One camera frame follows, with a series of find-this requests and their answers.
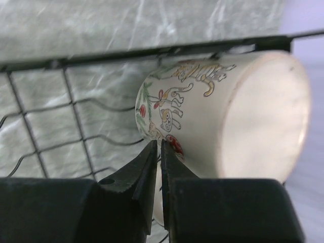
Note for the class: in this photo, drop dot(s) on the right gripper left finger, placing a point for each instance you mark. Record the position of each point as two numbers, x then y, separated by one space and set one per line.
117 208

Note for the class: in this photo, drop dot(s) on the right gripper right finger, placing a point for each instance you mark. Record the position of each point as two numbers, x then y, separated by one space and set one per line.
224 210

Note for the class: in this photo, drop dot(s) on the cream floral mug green interior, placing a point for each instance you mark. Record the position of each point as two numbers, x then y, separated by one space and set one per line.
237 116

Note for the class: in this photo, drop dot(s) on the black wire dish rack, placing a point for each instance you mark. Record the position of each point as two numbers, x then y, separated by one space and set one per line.
73 117

